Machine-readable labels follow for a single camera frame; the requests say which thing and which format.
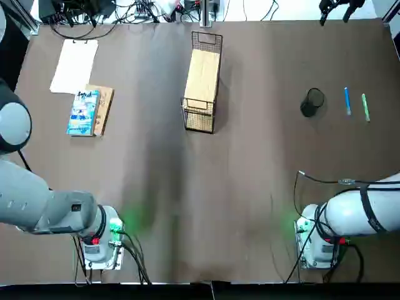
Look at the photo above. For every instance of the blue illustrated book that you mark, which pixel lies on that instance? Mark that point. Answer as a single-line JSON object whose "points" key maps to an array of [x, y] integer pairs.
{"points": [[82, 112]]}

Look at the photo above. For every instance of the blue marker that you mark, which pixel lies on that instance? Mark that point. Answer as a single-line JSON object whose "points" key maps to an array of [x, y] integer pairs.
{"points": [[347, 101]]}

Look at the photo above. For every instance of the green marker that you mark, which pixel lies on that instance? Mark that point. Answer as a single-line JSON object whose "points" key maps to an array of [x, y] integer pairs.
{"points": [[365, 107]]}

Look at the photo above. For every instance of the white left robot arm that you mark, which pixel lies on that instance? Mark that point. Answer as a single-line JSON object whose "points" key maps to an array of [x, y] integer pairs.
{"points": [[18, 193]]}

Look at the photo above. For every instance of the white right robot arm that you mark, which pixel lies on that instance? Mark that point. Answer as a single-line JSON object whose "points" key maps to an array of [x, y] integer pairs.
{"points": [[350, 209]]}

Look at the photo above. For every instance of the wooden shelf board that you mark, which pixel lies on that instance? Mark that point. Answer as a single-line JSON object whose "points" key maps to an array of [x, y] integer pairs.
{"points": [[203, 78]]}

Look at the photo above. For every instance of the brown cover book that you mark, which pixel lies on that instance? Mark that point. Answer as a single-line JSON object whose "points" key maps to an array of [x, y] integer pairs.
{"points": [[105, 106]]}

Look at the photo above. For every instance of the black mesh pen holder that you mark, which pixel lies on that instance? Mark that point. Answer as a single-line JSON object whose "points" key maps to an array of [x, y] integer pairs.
{"points": [[312, 104]]}

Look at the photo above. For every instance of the grey usb hub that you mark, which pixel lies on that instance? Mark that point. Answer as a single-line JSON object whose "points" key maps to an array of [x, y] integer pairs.
{"points": [[143, 11]]}

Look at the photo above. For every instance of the white paper clipboard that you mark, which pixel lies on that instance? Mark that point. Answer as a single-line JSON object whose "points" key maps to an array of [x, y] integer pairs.
{"points": [[75, 65]]}

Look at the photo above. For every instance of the black electronic box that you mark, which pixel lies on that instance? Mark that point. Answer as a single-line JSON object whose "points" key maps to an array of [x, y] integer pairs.
{"points": [[93, 7]]}

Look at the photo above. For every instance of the black tripod legs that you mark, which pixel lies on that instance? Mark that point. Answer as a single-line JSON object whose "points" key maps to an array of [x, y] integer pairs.
{"points": [[325, 9]]}

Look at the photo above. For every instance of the aluminium post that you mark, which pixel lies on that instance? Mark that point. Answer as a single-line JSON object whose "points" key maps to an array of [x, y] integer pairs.
{"points": [[207, 14]]}

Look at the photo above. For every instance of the aluminium frame profile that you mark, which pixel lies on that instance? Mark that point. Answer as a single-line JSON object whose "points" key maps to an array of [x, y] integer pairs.
{"points": [[29, 18], [392, 11]]}

